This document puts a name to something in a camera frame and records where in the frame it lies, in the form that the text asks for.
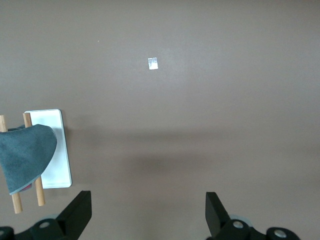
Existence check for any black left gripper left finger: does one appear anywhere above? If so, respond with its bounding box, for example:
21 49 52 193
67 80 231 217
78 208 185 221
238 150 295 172
29 190 92 240

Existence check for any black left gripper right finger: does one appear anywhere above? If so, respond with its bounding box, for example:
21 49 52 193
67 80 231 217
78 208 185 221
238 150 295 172
205 191 300 240

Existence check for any grey microfibre cloth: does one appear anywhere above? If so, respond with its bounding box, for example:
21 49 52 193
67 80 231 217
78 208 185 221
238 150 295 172
0 124 59 196

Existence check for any wooden rack rod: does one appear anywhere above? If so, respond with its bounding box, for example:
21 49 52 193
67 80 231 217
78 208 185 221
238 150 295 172
22 112 46 207
0 114 23 215

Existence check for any white rectangular rack base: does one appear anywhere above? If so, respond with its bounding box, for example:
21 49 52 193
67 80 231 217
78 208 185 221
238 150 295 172
24 108 73 190

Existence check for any small white tape marker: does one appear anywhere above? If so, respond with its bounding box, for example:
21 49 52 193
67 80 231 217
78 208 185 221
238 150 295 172
147 57 159 70

